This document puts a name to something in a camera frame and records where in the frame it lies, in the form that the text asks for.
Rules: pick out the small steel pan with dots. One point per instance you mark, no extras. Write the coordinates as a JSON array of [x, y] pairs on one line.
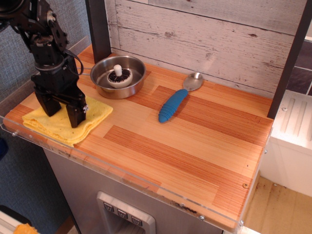
[[103, 68]]

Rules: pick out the dark right post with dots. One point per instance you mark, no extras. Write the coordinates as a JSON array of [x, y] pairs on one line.
[[291, 60]]

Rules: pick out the toy mushroom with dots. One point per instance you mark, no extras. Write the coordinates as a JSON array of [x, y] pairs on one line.
[[120, 77]]

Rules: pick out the dark post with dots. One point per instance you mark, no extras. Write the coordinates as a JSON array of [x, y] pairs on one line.
[[291, 60], [99, 30]]

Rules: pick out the blue handled metal spoon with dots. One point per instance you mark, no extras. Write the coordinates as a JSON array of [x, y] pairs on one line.
[[192, 82]]

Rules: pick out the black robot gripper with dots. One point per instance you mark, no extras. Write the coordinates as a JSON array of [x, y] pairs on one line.
[[58, 83]]

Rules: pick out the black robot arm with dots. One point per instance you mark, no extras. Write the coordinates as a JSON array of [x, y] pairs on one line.
[[37, 24]]

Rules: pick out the clear acrylic edge guard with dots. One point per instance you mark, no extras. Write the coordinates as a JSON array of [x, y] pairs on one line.
[[203, 166]]

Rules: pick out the stainless toy fridge cabinet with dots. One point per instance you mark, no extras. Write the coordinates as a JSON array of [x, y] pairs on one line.
[[80, 185]]

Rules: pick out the yellow black object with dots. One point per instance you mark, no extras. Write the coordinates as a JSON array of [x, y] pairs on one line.
[[25, 229]]

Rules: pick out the dark left post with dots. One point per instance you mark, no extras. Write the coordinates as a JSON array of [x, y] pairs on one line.
[[99, 30]]

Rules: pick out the silver dispenser panel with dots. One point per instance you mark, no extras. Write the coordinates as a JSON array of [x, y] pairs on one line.
[[122, 218]]

